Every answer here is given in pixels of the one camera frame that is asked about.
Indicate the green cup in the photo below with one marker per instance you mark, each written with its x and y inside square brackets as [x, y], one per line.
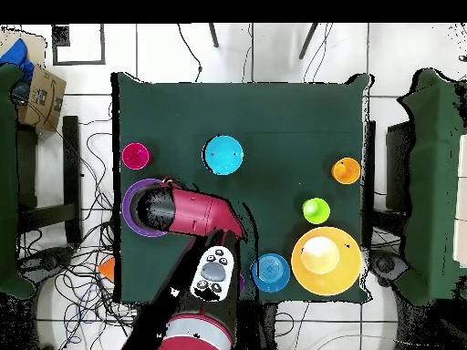
[316, 210]

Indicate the pink cup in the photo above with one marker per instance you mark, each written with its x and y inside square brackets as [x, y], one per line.
[135, 156]

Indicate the black floor frame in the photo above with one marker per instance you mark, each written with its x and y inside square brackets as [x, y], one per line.
[60, 36]

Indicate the orange cup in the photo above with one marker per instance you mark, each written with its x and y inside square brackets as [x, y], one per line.
[346, 170]

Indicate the black stand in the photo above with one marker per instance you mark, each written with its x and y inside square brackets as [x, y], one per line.
[71, 178]

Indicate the grey floor device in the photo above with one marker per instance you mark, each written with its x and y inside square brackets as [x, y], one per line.
[386, 264]
[47, 260]

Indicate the dark green tablecloth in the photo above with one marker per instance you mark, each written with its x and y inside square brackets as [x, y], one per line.
[226, 109]

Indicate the white box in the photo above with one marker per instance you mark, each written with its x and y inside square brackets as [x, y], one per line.
[461, 200]

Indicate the blue bowl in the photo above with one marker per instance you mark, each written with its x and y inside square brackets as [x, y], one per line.
[271, 272]

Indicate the dark chair leg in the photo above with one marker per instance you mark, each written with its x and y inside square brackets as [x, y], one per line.
[213, 35]
[308, 40]

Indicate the blue cloth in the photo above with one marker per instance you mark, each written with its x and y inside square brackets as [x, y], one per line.
[16, 56]

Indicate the large yellow bowl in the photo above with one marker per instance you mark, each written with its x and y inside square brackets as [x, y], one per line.
[326, 273]

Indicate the cyan bowl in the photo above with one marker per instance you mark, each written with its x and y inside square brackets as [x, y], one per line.
[223, 155]

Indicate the purple bowl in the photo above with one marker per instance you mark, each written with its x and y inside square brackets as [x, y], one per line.
[126, 215]

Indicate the green cloth covered table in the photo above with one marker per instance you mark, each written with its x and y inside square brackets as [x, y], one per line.
[7, 182]
[437, 182]

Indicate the printed cardboard box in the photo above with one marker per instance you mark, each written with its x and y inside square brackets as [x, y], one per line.
[43, 102]

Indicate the black chair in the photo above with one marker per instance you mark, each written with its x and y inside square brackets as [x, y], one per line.
[397, 164]

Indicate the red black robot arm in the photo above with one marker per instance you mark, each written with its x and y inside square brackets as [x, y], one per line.
[197, 215]

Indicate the orange bowl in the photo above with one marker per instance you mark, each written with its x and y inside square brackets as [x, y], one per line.
[107, 268]

